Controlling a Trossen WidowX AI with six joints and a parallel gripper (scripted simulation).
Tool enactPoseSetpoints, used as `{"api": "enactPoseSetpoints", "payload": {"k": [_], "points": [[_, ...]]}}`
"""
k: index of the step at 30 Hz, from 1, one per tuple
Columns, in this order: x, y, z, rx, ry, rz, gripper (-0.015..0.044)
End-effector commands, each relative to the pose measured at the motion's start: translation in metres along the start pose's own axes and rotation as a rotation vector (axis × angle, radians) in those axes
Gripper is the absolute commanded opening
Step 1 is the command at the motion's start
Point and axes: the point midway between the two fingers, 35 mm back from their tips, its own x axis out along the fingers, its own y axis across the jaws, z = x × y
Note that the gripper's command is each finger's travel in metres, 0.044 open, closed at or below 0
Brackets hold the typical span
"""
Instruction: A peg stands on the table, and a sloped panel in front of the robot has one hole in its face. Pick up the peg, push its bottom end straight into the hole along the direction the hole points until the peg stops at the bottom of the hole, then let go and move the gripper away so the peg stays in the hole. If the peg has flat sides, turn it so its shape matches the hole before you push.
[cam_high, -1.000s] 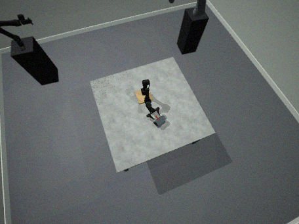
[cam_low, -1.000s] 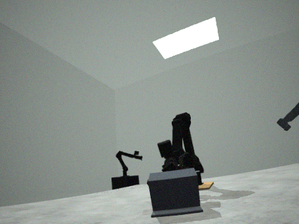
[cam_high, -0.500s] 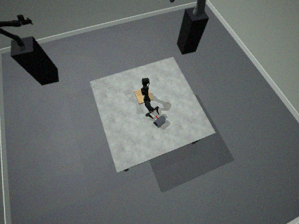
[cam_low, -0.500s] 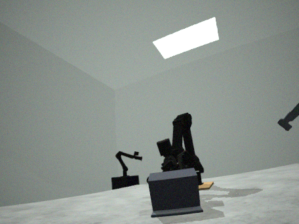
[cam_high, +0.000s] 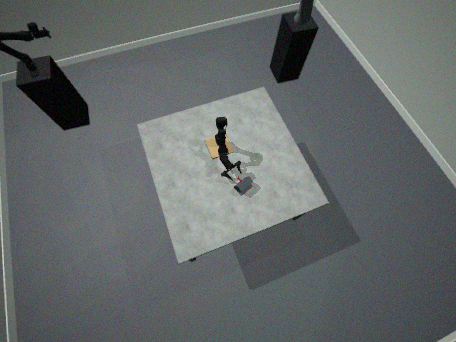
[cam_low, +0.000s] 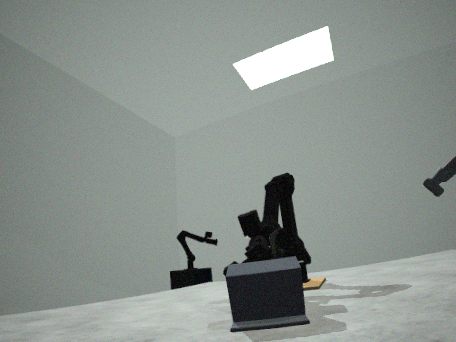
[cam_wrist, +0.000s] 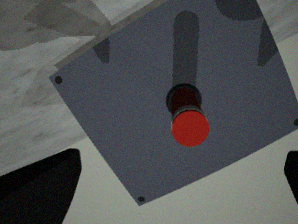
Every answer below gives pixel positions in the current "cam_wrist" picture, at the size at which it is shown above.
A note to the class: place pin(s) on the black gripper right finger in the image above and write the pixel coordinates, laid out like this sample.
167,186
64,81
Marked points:
291,172

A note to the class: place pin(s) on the dark red cylindrical peg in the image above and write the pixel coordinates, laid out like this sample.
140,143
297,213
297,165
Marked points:
190,125

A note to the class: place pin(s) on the grey sloped panel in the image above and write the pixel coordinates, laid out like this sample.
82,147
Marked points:
121,89

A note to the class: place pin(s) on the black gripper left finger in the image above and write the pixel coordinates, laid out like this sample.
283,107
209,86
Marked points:
42,192

